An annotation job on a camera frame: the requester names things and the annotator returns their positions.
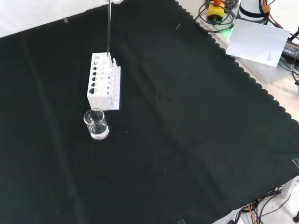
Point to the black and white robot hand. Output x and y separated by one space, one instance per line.
117 1

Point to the clear glass rod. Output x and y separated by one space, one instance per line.
108 28

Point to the white test tube rack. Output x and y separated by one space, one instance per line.
98 100

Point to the clear glass beaker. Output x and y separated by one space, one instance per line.
98 133

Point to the clear tape piece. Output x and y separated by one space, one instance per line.
66 20
181 221
296 163

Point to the yellow stop button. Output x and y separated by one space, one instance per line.
216 11

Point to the black cloth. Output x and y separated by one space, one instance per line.
187 116

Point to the pale board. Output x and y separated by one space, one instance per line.
257 42

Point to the black power adapter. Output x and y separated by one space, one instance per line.
290 50

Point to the white bench leg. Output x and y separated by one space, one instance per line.
289 189

